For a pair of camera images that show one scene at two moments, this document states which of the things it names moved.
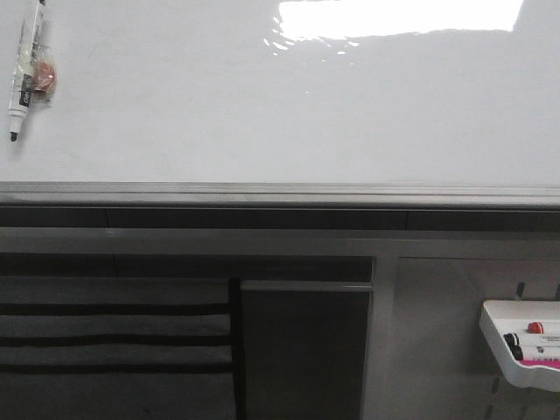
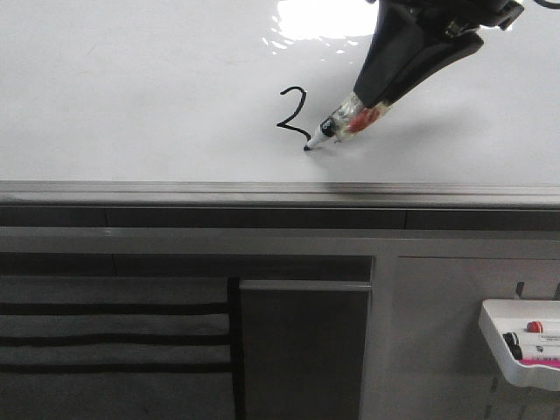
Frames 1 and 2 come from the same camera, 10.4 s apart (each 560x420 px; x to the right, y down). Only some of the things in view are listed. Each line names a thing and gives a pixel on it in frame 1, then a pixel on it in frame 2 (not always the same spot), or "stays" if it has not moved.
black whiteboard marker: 35,73 → 351,115
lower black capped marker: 515,348 stays
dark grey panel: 304,346 stays
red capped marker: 535,327 stays
